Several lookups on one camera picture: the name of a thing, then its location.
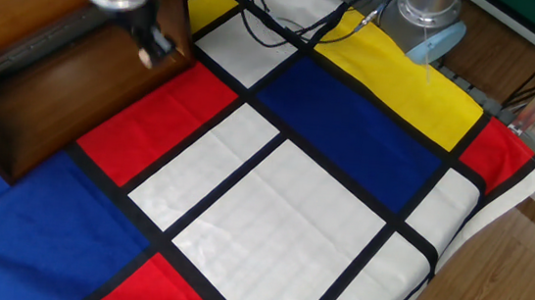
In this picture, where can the grey slotted table rail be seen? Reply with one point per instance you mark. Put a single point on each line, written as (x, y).
(486, 103)

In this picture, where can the Mondrian pattern tablecloth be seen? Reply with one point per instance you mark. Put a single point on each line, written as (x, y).
(338, 127)

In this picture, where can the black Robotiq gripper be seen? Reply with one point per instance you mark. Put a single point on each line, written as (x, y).
(137, 19)

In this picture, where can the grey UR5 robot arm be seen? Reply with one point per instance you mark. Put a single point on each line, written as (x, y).
(423, 17)

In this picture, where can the small wooden cube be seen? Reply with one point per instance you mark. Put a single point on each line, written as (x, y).
(146, 58)

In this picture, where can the brown wooden shelf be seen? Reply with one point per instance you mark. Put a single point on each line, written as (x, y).
(56, 100)

